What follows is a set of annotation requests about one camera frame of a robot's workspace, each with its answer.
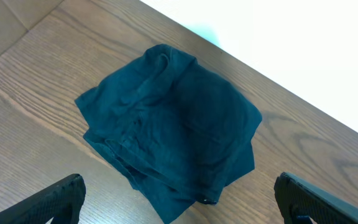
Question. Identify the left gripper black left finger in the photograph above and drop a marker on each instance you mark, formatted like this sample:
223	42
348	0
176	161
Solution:
59	203

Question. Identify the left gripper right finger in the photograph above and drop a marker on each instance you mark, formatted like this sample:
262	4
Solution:
302	202

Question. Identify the navy blue shorts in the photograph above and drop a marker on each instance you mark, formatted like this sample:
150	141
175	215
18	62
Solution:
178	132

